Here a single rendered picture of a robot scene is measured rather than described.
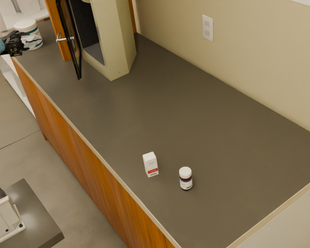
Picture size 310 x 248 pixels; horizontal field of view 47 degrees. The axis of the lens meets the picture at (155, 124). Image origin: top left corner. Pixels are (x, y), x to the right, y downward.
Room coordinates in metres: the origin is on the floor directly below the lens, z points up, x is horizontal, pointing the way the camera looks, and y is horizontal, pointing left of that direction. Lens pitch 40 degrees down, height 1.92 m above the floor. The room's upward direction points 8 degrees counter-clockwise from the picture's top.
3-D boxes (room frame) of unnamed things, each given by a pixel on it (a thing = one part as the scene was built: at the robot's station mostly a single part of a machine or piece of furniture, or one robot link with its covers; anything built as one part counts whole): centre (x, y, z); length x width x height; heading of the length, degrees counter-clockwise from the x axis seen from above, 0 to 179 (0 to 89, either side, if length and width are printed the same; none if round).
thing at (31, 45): (1.58, 0.52, 1.18); 0.09 x 0.06 x 0.03; 93
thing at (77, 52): (1.67, 0.35, 1.19); 0.30 x 0.01 x 0.40; 3
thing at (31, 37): (1.58, 0.52, 1.22); 0.09 x 0.06 x 0.03; 93
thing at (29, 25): (2.10, 0.69, 1.02); 0.13 x 0.13 x 0.15
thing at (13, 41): (1.57, 0.62, 1.20); 0.12 x 0.09 x 0.08; 93
